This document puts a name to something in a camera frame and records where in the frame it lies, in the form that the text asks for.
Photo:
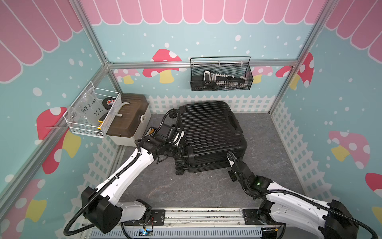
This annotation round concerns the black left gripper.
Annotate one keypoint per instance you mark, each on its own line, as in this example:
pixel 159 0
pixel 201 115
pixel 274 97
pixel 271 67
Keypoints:
pixel 171 156

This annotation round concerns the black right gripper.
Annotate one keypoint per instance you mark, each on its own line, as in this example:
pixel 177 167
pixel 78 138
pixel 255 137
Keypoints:
pixel 231 173

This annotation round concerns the black hard-shell suitcase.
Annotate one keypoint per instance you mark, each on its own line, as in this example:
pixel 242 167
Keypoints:
pixel 211 130

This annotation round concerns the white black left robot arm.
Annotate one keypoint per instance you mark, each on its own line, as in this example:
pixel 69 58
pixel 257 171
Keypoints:
pixel 101 206

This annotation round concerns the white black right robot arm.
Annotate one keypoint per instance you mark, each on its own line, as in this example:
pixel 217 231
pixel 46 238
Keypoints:
pixel 280 205

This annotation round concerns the black parallel charging board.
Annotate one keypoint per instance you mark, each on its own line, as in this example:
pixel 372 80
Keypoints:
pixel 150 131

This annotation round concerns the white box with brown lid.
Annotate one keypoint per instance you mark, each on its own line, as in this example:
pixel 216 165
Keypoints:
pixel 131 123

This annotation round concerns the yellow black tool in bin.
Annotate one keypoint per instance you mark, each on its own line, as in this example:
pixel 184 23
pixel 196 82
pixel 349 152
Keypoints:
pixel 100 123

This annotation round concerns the black tape roll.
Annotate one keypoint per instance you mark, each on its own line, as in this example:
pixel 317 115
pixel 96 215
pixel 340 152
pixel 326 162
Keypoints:
pixel 108 102

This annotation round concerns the socket wrench set in basket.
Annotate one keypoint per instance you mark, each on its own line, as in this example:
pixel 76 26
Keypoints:
pixel 224 81

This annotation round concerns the clear plastic wall bin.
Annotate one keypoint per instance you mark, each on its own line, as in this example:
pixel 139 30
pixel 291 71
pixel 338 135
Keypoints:
pixel 83 114

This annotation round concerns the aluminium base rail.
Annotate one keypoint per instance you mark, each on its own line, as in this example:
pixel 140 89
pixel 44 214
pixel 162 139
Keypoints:
pixel 196 223

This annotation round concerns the black wire mesh wall basket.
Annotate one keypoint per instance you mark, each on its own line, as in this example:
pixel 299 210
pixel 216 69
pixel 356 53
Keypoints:
pixel 228 73

